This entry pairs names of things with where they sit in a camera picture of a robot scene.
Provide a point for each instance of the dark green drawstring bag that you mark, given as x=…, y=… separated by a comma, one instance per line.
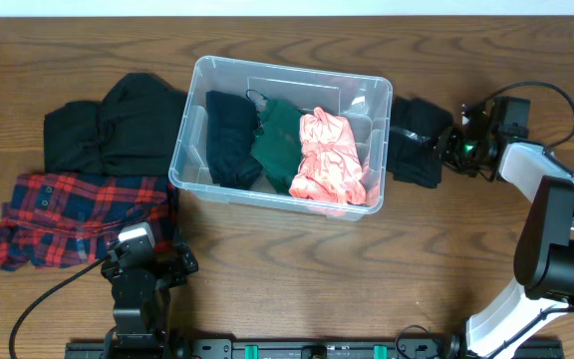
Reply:
x=276, y=145

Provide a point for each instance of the red navy plaid shirt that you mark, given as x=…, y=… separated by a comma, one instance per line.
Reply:
x=63, y=220

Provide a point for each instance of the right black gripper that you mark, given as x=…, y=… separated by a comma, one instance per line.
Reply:
x=448, y=136

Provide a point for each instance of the black hooded sweatshirt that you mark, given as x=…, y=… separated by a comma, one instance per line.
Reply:
x=132, y=131

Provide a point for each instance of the black garment with tape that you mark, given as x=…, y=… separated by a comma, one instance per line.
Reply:
x=415, y=127

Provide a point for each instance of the dark navy garment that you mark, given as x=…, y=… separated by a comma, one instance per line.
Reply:
x=232, y=121

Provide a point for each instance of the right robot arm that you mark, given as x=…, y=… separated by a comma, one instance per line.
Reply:
x=542, y=287

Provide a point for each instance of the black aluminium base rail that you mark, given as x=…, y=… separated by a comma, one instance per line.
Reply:
x=226, y=349

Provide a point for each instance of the clear plastic storage bin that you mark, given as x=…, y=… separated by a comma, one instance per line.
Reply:
x=365, y=101

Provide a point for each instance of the salmon pink garment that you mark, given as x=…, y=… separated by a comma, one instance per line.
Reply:
x=330, y=169

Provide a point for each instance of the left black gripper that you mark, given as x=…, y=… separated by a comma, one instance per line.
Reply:
x=178, y=261

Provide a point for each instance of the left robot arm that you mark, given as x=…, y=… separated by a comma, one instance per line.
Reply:
x=141, y=284

